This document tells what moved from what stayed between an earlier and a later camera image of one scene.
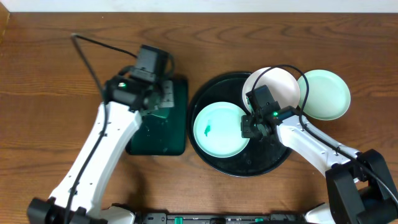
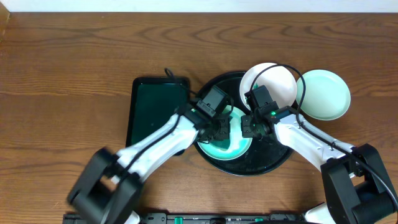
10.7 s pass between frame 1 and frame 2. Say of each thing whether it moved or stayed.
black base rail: stayed
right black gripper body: stayed
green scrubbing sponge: moved
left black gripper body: moved
